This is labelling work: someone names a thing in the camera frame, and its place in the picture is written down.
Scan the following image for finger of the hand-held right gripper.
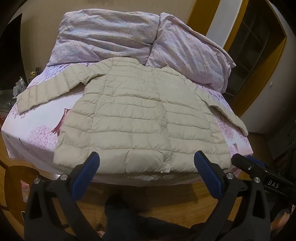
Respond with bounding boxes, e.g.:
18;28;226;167
231;153;266;181

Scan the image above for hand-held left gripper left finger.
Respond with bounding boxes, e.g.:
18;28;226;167
24;151;102;241

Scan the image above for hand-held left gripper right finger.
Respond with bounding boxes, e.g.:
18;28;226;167
194;150;271;241

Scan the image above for beige quilted down jacket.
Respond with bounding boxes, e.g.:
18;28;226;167
17;57;249;174

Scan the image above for pink printed packet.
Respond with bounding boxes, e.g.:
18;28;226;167
20;180;31;202

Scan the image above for bed with pink printed sheet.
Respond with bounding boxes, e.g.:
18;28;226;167
1;61;253;187

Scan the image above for brown wooden stool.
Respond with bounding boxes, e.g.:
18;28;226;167
3;165;48;212

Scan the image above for person's dark trousers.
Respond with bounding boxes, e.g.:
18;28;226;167
104;194;234;241

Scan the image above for clutter on dark side table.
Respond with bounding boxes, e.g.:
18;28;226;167
11;67;40;99

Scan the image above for lilac floral folded quilt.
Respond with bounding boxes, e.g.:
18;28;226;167
145;12;237;92
47;9;160;67

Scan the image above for dark door with glass panes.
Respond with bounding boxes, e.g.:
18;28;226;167
223;0;285;96

